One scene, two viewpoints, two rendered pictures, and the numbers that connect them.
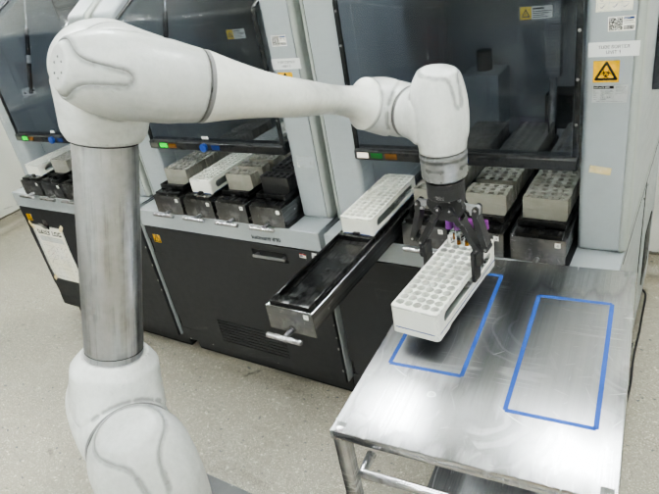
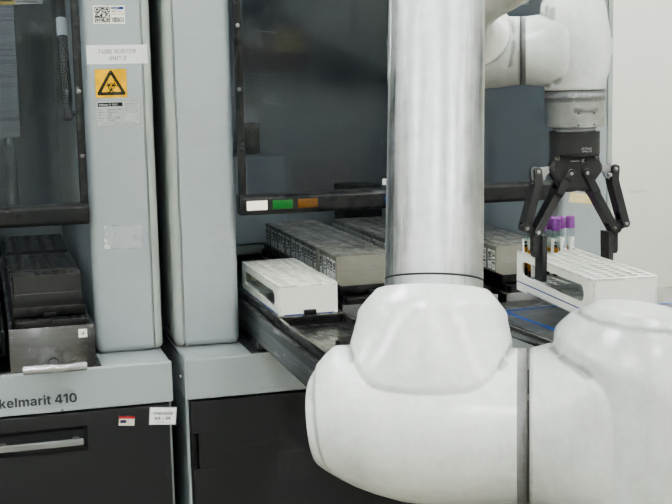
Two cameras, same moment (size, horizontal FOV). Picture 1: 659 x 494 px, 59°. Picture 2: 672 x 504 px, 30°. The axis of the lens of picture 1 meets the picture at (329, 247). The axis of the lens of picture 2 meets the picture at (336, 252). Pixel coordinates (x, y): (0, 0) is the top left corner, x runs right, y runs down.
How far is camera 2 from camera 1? 152 cm
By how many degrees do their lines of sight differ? 53
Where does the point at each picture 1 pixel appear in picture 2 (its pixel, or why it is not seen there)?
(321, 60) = (189, 49)
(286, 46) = (124, 24)
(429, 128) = (590, 49)
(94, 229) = (472, 48)
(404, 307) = (611, 278)
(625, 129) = (603, 143)
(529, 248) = not seen: hidden behind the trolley
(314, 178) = (138, 268)
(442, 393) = not seen: outside the picture
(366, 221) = (329, 285)
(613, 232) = not seen: hidden behind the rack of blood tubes
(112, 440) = (644, 313)
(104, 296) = (477, 159)
